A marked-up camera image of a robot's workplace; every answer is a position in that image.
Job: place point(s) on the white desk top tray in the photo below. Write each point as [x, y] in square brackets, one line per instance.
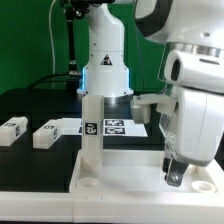
[141, 171]

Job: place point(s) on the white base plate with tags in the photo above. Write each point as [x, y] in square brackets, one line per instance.
[112, 127]

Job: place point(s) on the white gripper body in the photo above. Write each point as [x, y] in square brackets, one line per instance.
[194, 131]

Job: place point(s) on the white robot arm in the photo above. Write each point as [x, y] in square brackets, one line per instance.
[165, 56]

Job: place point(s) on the white front fence rail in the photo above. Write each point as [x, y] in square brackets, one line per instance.
[135, 208]

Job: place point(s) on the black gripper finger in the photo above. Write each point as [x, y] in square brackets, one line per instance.
[175, 173]
[165, 165]

